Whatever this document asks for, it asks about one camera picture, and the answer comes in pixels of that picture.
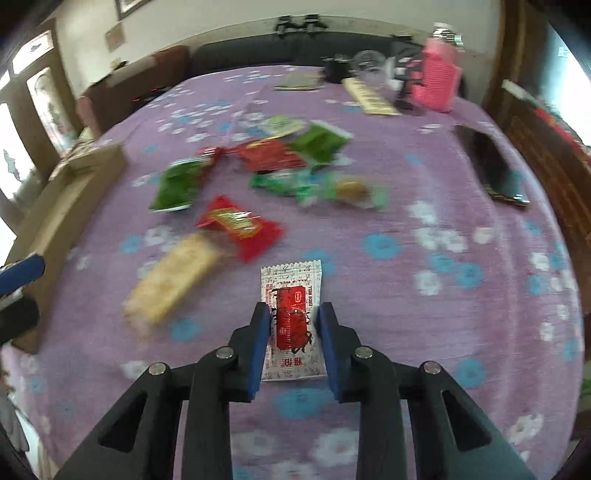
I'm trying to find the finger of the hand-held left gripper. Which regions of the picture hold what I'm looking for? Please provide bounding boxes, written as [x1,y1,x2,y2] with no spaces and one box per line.
[0,295,41,346]
[0,255,47,297]

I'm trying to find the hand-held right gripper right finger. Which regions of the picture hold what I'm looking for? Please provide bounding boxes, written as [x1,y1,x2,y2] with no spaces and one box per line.
[315,302,539,480]

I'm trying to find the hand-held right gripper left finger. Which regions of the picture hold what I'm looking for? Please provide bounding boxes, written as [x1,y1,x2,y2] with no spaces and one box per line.
[54,302,273,480]

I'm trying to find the white and red snack packet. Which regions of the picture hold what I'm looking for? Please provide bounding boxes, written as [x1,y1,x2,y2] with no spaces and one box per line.
[260,260,328,383]

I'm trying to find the cardboard box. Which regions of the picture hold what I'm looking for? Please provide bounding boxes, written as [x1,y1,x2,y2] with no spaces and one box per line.
[0,143,127,356]

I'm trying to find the dark green snack packet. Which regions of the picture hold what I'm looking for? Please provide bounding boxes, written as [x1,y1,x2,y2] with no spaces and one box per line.
[287,121,354,166]

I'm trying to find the pale green and white packet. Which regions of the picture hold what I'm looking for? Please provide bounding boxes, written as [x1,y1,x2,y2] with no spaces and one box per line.
[256,115,308,139]

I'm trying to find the yellow cracker packet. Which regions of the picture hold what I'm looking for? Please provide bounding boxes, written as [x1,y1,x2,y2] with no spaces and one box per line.
[122,232,225,326]

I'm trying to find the purple floral blanket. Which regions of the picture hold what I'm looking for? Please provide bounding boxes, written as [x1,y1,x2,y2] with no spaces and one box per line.
[0,65,586,480]

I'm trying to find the wooden glass door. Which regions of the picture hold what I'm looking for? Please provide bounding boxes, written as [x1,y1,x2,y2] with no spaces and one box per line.
[0,28,81,232]

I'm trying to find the clear packet with brown cake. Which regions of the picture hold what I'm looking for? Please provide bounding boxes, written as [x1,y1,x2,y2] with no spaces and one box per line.
[298,173,391,213]

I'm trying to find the green and white candy packet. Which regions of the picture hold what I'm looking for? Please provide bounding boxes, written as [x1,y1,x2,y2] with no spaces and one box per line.
[249,168,326,199]

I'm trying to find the bright green snack packet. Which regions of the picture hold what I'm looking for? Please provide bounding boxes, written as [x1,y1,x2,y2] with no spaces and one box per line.
[148,157,218,213]

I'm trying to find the black smartphone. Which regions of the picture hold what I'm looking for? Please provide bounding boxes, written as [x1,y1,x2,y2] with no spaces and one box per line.
[455,124,532,208]

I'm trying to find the cream wafer packet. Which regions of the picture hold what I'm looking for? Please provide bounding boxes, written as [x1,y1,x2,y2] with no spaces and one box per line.
[342,77,402,117]

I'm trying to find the grey card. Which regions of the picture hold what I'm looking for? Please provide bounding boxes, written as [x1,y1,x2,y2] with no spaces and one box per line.
[273,74,326,91]

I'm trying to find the small black box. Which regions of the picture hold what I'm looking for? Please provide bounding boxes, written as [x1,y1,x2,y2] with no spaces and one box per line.
[322,56,354,84]

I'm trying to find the clear plastic cup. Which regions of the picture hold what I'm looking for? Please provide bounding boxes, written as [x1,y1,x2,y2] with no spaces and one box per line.
[352,50,387,88]

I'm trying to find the pink ribbed container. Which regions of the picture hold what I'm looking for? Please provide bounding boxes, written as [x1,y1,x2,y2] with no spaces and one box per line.
[411,37,464,113]

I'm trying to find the wooden bench back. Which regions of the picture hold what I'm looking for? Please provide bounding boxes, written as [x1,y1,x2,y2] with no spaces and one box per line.
[482,80,591,259]

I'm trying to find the dark sofa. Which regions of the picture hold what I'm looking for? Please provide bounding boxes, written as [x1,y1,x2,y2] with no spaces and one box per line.
[189,28,432,77]

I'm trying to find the black clips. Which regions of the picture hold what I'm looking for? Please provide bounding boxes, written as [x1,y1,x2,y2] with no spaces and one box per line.
[274,14,326,37]

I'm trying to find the wall paper notice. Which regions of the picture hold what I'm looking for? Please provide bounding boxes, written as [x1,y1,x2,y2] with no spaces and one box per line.
[104,23,125,54]

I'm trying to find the wall picture frame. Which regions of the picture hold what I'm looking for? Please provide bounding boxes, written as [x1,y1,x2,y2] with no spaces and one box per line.
[115,0,148,21]

